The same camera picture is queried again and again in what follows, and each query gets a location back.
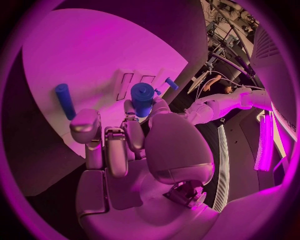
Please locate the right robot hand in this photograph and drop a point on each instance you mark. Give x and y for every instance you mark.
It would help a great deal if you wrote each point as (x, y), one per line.
(173, 146)

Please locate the person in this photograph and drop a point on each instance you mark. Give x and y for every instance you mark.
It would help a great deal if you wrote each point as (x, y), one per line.
(212, 82)

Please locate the blue long cylinder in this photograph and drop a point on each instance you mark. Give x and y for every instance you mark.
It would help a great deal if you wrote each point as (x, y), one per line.
(65, 101)

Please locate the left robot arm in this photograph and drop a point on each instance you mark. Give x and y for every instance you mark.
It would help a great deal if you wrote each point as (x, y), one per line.
(222, 105)

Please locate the small blue plug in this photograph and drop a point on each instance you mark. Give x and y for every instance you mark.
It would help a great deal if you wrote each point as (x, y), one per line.
(157, 91)

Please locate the white task board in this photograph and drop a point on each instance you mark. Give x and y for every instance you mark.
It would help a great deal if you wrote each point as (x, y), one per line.
(93, 56)

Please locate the glowing light bar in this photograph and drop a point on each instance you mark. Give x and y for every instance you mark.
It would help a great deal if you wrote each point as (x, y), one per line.
(264, 142)

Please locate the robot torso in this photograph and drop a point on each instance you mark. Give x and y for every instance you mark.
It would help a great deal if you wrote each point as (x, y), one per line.
(272, 71)

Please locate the blue peg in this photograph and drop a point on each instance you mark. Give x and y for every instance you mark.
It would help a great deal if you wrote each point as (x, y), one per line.
(171, 83)

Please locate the blue fat cylinder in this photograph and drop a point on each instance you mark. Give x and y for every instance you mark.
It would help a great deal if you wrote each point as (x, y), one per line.
(141, 97)

